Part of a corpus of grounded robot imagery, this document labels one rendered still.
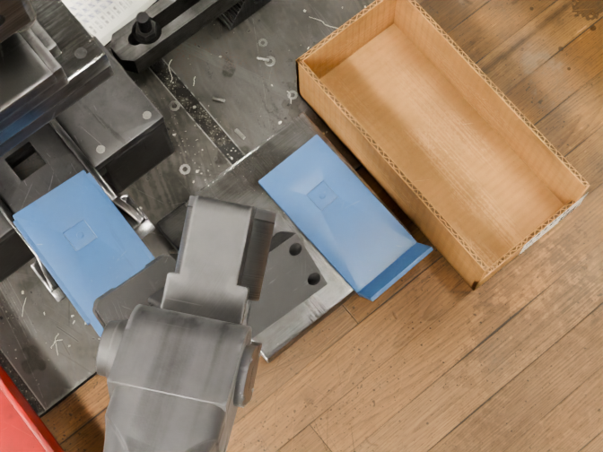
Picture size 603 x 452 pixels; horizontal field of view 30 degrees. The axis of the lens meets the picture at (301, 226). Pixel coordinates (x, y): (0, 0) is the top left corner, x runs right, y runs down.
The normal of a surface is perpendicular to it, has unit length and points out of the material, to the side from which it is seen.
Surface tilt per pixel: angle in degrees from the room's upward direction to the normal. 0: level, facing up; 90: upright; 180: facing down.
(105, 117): 0
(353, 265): 0
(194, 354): 20
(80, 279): 6
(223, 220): 15
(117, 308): 29
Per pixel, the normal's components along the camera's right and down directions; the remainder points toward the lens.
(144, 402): 0.06, -0.61
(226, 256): -0.07, -0.04
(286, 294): 0.33, 0.04
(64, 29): -0.02, -0.29
